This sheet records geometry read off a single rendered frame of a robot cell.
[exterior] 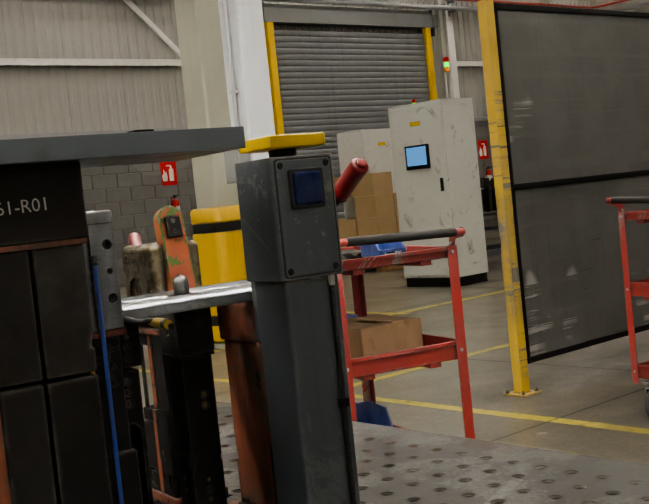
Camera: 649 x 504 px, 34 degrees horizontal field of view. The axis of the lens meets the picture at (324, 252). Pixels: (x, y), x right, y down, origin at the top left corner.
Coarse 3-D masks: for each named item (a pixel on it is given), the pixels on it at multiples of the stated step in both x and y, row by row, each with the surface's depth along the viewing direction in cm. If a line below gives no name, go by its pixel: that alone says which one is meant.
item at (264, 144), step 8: (264, 136) 95; (272, 136) 94; (280, 136) 94; (288, 136) 95; (296, 136) 95; (304, 136) 96; (312, 136) 96; (320, 136) 97; (248, 144) 97; (256, 144) 96; (264, 144) 94; (272, 144) 94; (280, 144) 94; (288, 144) 95; (296, 144) 95; (304, 144) 96; (312, 144) 96; (320, 144) 97; (240, 152) 98; (248, 152) 97; (256, 152) 98; (264, 152) 100; (272, 152) 97; (280, 152) 97; (288, 152) 97; (296, 152) 98
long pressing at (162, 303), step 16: (192, 288) 136; (208, 288) 133; (224, 288) 134; (240, 288) 124; (128, 304) 122; (144, 304) 116; (160, 304) 117; (176, 304) 118; (192, 304) 119; (208, 304) 120; (224, 304) 121
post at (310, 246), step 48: (240, 192) 98; (288, 192) 94; (288, 240) 94; (336, 240) 97; (288, 288) 95; (336, 288) 97; (288, 336) 95; (336, 336) 97; (288, 384) 96; (336, 384) 97; (288, 432) 97; (336, 432) 97; (288, 480) 98; (336, 480) 97
